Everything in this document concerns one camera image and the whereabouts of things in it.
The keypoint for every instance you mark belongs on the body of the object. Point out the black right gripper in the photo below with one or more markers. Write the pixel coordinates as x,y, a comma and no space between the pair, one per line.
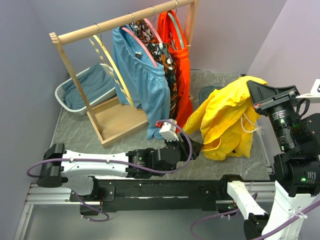
262,95

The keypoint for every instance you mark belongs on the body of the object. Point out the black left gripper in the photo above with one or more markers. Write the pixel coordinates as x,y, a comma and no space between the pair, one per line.
185,147

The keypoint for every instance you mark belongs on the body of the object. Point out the yellow shorts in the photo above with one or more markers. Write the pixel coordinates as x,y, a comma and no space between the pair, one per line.
227,121

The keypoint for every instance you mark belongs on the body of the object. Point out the yellow wooden hanger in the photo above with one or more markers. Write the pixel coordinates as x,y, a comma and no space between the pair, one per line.
108,73

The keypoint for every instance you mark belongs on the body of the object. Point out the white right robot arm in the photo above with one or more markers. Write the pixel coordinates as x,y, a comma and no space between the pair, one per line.
296,168

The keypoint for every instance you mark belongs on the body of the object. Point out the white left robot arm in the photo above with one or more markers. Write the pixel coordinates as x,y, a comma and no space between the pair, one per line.
78,171

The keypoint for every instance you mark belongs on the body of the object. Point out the light blue shorts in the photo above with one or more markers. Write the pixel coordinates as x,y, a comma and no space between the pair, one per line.
145,81

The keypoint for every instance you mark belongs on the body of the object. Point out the orange shorts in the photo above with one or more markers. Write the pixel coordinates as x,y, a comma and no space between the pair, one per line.
168,34

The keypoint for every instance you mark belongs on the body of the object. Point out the floral patterned shorts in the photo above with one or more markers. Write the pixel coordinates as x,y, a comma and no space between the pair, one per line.
170,76

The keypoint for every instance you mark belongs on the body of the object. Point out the grey green hanger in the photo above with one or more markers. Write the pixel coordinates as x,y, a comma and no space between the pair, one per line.
173,19

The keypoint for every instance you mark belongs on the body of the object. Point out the pink hanger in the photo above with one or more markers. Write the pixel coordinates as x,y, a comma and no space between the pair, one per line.
147,37

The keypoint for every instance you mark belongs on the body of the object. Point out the teal plastic tray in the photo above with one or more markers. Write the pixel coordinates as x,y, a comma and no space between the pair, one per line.
205,92

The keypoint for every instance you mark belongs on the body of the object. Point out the wooden clothes rack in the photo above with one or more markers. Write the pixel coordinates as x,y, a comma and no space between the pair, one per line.
113,115

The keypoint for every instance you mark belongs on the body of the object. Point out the blue cloth in basket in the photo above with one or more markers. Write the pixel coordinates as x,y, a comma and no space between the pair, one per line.
69,97

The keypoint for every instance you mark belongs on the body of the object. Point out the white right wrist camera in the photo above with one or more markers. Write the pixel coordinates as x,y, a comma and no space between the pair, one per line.
314,92

